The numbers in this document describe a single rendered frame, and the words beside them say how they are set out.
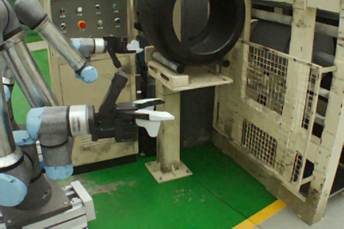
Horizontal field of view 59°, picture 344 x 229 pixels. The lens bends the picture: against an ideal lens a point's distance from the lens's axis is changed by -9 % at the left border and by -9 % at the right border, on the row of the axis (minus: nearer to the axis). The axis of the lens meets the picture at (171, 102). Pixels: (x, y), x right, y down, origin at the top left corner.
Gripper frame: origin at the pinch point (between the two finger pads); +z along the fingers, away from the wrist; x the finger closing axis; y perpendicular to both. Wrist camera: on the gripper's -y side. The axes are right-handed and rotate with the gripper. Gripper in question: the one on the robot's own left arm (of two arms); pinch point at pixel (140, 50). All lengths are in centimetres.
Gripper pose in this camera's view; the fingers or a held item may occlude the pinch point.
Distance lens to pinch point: 169.6
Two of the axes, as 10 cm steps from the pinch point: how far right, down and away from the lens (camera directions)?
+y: 1.1, -9.4, -3.2
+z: 9.0, -0.4, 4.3
